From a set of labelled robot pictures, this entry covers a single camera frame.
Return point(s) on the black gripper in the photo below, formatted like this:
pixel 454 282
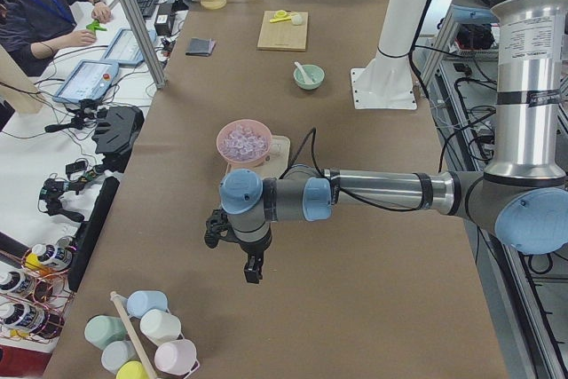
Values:
pixel 254 248

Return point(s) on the white ceramic spoon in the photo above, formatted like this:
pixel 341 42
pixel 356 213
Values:
pixel 302 70

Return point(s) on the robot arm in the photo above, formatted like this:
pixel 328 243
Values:
pixel 519 197

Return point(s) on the mint green bowl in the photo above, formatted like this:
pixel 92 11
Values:
pixel 311 78

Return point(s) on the clear ice cubes pile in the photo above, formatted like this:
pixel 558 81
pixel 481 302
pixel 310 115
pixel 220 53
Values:
pixel 243 144

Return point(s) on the pink bowl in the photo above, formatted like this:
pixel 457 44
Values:
pixel 258 127

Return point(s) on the upper lemon slice stack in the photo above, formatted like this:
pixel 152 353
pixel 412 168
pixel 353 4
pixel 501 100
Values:
pixel 281 13

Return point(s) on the white steamed bun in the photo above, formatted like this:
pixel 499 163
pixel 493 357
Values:
pixel 297 19

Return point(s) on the yellow plastic knife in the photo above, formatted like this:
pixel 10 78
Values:
pixel 278 20

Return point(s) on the wooden cutting board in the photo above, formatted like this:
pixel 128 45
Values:
pixel 283 36

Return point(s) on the cream rabbit tray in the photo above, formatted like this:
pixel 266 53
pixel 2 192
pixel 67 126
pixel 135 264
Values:
pixel 276 161

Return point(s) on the pale green cup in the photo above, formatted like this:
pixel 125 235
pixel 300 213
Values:
pixel 160 327

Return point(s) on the grey folded cloth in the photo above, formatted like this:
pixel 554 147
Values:
pixel 200 47

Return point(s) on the pale pink cup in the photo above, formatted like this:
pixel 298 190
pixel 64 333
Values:
pixel 177 357

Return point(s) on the light blue cup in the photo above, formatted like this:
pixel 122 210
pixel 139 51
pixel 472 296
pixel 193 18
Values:
pixel 142 301

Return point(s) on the yellow cup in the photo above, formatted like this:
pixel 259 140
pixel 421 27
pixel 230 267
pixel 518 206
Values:
pixel 132 370

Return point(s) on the grey blue cup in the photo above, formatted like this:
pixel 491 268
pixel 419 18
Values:
pixel 116 354

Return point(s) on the sage green cup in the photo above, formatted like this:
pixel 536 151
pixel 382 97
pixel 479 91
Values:
pixel 103 330

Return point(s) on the blue teach pendant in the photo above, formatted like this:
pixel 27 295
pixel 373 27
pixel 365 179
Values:
pixel 89 80
pixel 123 49

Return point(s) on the seated person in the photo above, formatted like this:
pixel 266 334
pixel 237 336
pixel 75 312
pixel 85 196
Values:
pixel 36 30

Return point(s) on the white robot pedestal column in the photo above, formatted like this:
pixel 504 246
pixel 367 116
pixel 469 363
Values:
pixel 402 20

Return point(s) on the white wire cup rack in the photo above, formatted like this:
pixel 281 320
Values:
pixel 145 349

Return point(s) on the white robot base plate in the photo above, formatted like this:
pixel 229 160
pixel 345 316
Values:
pixel 391 92

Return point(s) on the aluminium frame post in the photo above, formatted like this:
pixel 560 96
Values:
pixel 138 27

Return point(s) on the copper wire bottle rack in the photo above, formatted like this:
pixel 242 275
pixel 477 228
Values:
pixel 35 294

